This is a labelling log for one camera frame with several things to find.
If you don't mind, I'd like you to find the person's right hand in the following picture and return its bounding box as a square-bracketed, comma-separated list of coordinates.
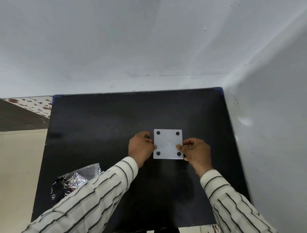
[177, 138, 213, 178]

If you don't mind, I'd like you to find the person's left hand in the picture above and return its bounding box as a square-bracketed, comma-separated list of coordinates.
[128, 132, 157, 169]

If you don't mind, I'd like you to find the white square plate with holes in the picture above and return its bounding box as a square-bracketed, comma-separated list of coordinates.
[153, 129, 184, 160]

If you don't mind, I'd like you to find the person's left forearm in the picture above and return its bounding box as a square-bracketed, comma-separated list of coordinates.
[21, 157, 139, 233]

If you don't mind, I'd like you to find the clear plastic bag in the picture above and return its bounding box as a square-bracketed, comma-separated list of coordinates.
[50, 163, 102, 204]

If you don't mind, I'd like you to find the person's right forearm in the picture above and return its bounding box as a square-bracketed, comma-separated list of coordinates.
[200, 169, 279, 233]

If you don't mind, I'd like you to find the floral patterned cloth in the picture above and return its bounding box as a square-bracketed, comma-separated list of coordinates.
[4, 96, 54, 119]

